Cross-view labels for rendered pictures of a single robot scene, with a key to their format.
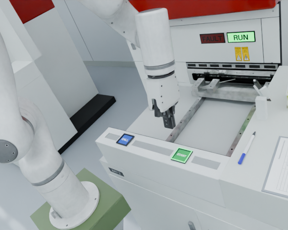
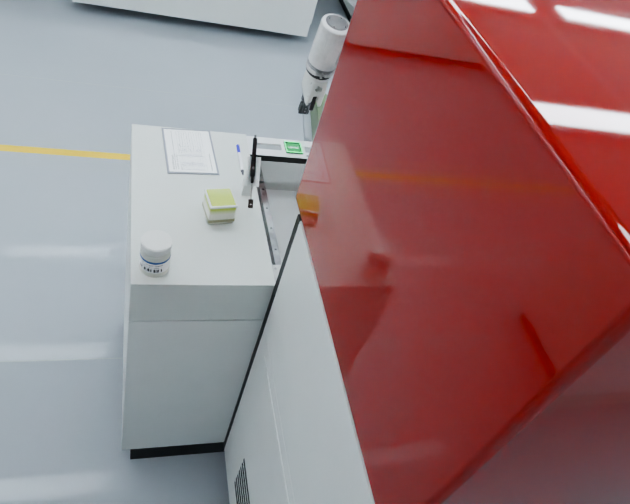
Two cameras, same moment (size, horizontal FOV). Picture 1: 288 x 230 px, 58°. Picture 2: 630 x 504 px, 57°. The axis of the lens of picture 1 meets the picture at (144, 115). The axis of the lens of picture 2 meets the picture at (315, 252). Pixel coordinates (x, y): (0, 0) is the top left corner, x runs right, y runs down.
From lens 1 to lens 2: 2.00 m
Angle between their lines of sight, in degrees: 76
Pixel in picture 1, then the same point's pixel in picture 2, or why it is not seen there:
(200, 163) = (271, 146)
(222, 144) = (284, 224)
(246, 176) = (226, 139)
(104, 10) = not seen: outside the picture
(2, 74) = not seen: outside the picture
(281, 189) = (196, 133)
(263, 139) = (231, 170)
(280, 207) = not seen: hidden behind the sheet
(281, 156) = (208, 156)
